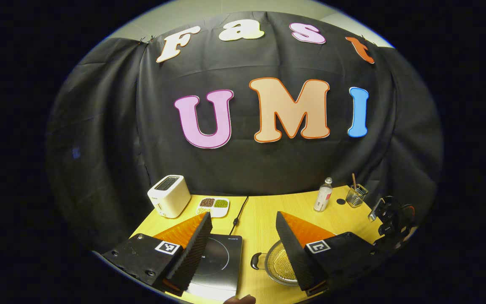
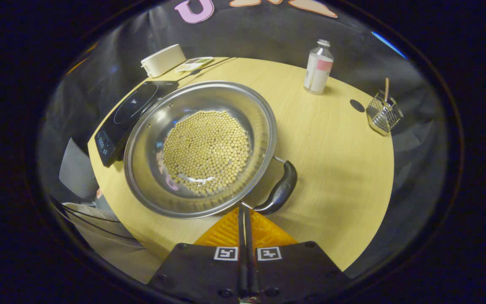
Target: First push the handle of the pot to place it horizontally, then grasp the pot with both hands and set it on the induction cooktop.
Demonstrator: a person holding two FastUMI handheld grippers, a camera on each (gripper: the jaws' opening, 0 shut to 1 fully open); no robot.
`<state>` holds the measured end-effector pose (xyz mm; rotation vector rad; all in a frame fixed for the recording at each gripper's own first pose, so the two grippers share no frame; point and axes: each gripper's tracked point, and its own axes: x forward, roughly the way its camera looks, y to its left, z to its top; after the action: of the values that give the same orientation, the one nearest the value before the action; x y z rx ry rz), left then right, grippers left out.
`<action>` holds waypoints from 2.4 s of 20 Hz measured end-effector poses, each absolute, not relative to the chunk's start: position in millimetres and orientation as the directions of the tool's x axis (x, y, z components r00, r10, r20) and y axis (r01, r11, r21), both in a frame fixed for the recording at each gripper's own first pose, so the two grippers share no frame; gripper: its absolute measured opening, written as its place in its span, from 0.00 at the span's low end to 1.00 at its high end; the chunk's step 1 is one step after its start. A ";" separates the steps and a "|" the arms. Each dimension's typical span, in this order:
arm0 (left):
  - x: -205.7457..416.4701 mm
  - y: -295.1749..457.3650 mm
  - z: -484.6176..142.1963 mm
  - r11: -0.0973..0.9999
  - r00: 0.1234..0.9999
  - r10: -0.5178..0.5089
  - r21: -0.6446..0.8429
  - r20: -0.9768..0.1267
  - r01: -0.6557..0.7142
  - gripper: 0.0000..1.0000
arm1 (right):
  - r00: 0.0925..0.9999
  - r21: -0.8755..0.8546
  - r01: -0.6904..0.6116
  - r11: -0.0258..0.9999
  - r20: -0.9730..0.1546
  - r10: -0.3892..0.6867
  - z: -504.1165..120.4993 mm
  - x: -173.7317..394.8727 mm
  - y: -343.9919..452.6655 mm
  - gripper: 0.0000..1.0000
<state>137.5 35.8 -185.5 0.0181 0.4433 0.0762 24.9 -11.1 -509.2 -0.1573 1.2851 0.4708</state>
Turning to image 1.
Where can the clear glass holder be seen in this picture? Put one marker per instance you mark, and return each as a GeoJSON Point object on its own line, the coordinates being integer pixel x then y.
{"type": "Point", "coordinates": [356, 197]}

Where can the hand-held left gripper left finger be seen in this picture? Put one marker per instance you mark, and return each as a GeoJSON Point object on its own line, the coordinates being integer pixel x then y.
{"type": "Point", "coordinates": [192, 257]}

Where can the black clamp mount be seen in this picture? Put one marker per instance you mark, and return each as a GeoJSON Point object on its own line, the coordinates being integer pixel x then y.
{"type": "Point", "coordinates": [392, 219]}

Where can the small clear plastic bottle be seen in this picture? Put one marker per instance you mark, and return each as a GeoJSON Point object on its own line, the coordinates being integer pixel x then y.
{"type": "Point", "coordinates": [323, 196]}

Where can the brown wooden stick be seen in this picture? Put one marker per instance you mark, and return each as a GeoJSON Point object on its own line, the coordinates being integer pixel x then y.
{"type": "Point", "coordinates": [354, 181]}

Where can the white toaster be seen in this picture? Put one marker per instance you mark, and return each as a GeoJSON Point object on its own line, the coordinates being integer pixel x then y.
{"type": "Point", "coordinates": [169, 196]}

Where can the white divided dish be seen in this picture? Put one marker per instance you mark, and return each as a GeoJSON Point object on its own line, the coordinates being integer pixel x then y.
{"type": "Point", "coordinates": [212, 215]}

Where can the black backdrop cloth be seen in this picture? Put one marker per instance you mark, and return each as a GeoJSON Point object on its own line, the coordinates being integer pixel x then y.
{"type": "Point", "coordinates": [268, 169]}

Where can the black induction cooktop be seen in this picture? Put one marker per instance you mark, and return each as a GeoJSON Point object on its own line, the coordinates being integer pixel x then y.
{"type": "Point", "coordinates": [222, 261]}

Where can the small heap of green beans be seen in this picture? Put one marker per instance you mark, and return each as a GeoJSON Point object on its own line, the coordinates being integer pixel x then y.
{"type": "Point", "coordinates": [221, 203]}

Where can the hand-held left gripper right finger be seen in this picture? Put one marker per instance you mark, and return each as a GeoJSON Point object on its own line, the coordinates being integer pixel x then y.
{"type": "Point", "coordinates": [293, 257]}

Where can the large pile of yellow soybeans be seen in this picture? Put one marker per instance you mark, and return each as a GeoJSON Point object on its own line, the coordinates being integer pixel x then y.
{"type": "Point", "coordinates": [285, 266]}

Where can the stainless steel pot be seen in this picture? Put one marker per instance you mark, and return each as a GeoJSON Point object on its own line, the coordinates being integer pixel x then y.
{"type": "Point", "coordinates": [273, 264]}

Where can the small heap of brown beans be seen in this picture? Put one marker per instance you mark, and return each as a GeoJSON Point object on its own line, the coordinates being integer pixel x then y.
{"type": "Point", "coordinates": [207, 202]}

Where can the small heap of yellow beans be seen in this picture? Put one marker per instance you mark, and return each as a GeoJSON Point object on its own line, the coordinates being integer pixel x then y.
{"type": "Point", "coordinates": [204, 210]}

